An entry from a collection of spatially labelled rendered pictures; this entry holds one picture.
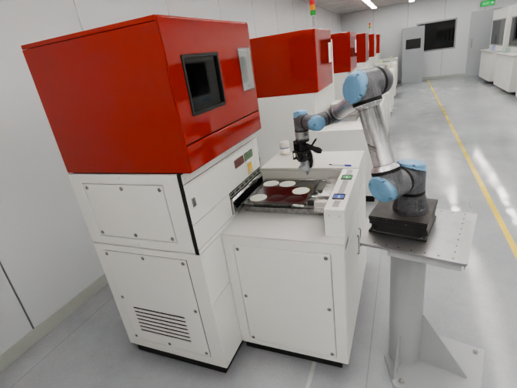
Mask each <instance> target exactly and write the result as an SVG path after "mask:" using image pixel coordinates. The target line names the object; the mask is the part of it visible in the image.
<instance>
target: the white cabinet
mask: <svg viewBox="0 0 517 388"><path fill-rule="evenodd" d="M364 221H366V211H365V174H364V176H363V179H362V184H361V186H360V190H359V196H358V198H357V202H356V204H355V209H354V212H353V214H352V219H351V222H350V225H349V230H348V232H347V236H346V238H345V243H344V246H341V245H332V244H324V243H314V242H298V241H288V240H280V239H263V238H254V237H245V236H228V235H221V236H222V243H223V247H224V251H225V258H226V262H227V267H228V273H229V277H230V281H231V285H232V292H233V296H234V301H235V308H236V312H237V316H238V323H239V327H240V330H241V334H242V340H243V341H246V344H247V346H251V347H255V348H259V349H262V350H268V351H272V352H275V353H281V354H285V355H289V356H294V357H298V358H302V359H305V360H311V361H315V362H318V363H324V364H328V365H332V366H337V367H341V368H342V365H343V363H344V364H349V358H350V353H351V349H352V341H353V336H354V332H355V323H356V318H357V313H358V309H359V300H360V296H361V291H362V283H363V278H364V273H365V265H366V246H362V245H360V239H361V234H362V225H363V223H364Z"/></svg>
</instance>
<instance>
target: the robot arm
mask: <svg viewBox="0 0 517 388"><path fill-rule="evenodd" d="M393 80H394V78H393V74H392V72H391V71H390V70H389V69H388V68H386V67H384V66H375V67H372V68H369V69H363V70H358V71H356V72H353V73H351V74H349V75H348V76H347V77H346V78H345V81H344V83H343V86H342V94H343V96H344V99H343V100H342V101H341V102H339V103H338V104H336V105H335V106H333V107H332V108H331V109H330V110H328V111H324V112H320V113H318V114H314V115H308V113H307V110H306V109H300V110H296V111H294V112H293V119H294V127H295V139H296V140H295V141H293V146H294V151H292V155H293V153H295V158H294V155H293V160H295V159H297V160H298V162H300V163H301V165H300V166H299V170H302V171H305V173H306V174H307V175H308V174H309V173H310V171H311V169H312V164H313V158H312V151H314V152H315V153H322V149H321V148H319V147H317V146H316V147H315V146H313V145H310V144H308V143H307V142H308V141H309V130H312V131H321V130H322V129H323V128H324V127H325V126H327V125H331V124H334V123H338V122H341V121H342V120H343V118H344V117H345V116H347V115H348V114H349V113H351V112H353V111H354V110H356V111H358V112H359V117H360V120H361V124H362V128H363V132H364V134H365V140H366V142H367V146H368V149H369V154H370V157H371V160H372V165H373V169H372V171H371V174H372V178H371V179H370V180H369V191H370V193H371V194H372V195H373V197H374V198H376V199H377V200H378V201H380V202H390V201H392V200H394V202H393V204H392V209H393V211H394V212H395V213H397V214H399V215H401V216H409V217H415V216H423V215H425V214H426V213H428V212H429V202H428V200H427V197H426V194H425V184H426V172H427V170H426V164H425V163H424V162H423V161H421V160H417V159H401V160H399V161H398V162H397V163H396V162H395V160H394V157H393V154H392V149H391V146H390V142H389V137H388V133H387V131H386V127H385V122H384V119H383V115H382V110H381V107H380V103H381V101H382V95H383V94H385V93H387V91H389V90H390V88H391V87H392V85H393ZM311 150H312V151H311Z"/></svg>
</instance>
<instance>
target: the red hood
mask: <svg viewBox="0 0 517 388"><path fill-rule="evenodd" d="M21 47H22V52H23V54H24V57H25V60H26V62H27V65H28V68H29V71H30V73H31V75H32V78H33V81H34V83H35V87H36V89H37V91H38V95H39V97H40V99H41V102H42V105H43V108H44V110H45V114H46V116H47V118H48V122H49V124H50V126H51V129H52V132H53V135H54V137H55V141H56V142H57V145H58V148H59V151H60V153H61V155H62V159H63V161H64V164H65V167H66V169H67V172H81V173H190V174H191V173H192V172H194V171H195V170H197V169H199V168H200V167H202V166H203V165H205V164H206V163H208V162H210V161H211V160H213V159H214V158H216V157H217V156H219V155H221V154H222V153H223V152H225V151H227V150H228V149H230V148H231V147H233V146H235V145H236V144H238V143H239V142H241V141H242V140H244V139H246V138H247V137H249V136H250V135H252V134H253V133H255V132H257V131H258V130H260V129H261V121H260V115H259V104H258V98H257V92H256V86H255V75H254V69H253V62H252V51H251V46H250V39H249V33H248V24H247V22H234V21H225V20H216V19H207V18H190V17H181V16H173V15H156V14H154V15H148V16H145V17H141V18H135V19H132V20H128V21H124V22H119V23H115V24H111V25H105V26H102V27H98V28H92V29H89V30H85V31H82V32H76V33H72V34H69V35H63V36H59V37H55V38H50V39H46V40H42V41H39V42H33V43H29V44H26V45H21Z"/></svg>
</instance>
